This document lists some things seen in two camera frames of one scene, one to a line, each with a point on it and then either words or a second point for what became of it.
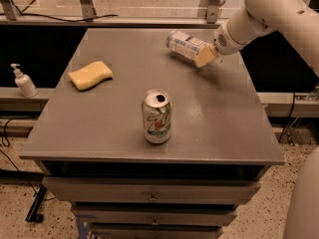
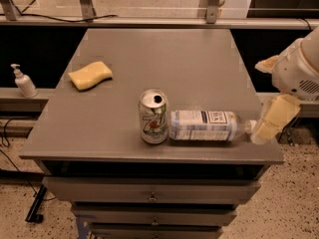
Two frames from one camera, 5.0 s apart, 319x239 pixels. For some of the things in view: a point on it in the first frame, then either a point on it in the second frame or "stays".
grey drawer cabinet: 91,147 stays
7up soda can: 157,112 stays
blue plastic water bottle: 184,44 to 217,125
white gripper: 223,43 to 293,73
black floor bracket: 34,215 stays
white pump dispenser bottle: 24,83 stays
